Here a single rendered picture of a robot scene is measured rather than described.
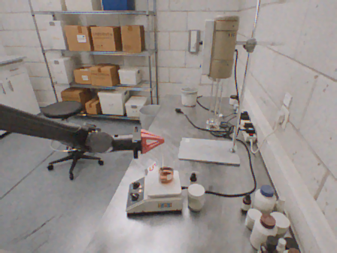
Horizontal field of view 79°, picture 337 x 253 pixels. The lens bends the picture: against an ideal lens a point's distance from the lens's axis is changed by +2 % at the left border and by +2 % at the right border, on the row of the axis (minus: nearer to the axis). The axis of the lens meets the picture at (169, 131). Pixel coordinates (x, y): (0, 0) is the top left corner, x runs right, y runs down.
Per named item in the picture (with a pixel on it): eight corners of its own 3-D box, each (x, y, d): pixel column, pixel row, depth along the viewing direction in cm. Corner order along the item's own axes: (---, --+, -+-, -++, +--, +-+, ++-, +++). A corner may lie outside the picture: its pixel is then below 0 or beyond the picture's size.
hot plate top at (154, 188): (147, 196, 68) (146, 195, 68) (147, 173, 79) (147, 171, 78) (181, 195, 69) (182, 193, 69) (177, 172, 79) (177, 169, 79)
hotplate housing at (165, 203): (125, 215, 71) (122, 199, 67) (129, 188, 83) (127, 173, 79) (188, 211, 72) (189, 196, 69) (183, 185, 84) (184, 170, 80)
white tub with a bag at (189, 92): (187, 99, 173) (189, 74, 163) (201, 104, 164) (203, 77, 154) (176, 104, 164) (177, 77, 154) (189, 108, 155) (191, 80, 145)
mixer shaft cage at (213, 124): (205, 129, 96) (211, 77, 84) (205, 123, 102) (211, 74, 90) (220, 131, 96) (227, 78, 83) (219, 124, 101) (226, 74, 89)
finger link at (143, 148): (162, 124, 68) (135, 126, 67) (165, 135, 62) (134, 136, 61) (162, 141, 72) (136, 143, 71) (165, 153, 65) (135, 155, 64)
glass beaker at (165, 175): (177, 177, 76) (177, 159, 72) (170, 188, 71) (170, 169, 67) (160, 172, 79) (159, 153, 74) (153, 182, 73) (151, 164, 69)
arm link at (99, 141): (84, 123, 66) (76, 148, 65) (71, 116, 54) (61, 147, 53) (121, 132, 67) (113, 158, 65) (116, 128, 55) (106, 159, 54)
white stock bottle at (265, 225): (271, 254, 59) (282, 231, 54) (250, 248, 61) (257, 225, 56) (269, 236, 65) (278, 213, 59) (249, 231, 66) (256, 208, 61)
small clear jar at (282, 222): (262, 235, 65) (267, 221, 62) (266, 221, 69) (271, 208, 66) (282, 245, 62) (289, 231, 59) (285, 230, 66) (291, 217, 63)
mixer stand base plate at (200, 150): (177, 159, 99) (177, 157, 99) (181, 138, 117) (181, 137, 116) (240, 166, 95) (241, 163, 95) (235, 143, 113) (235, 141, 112)
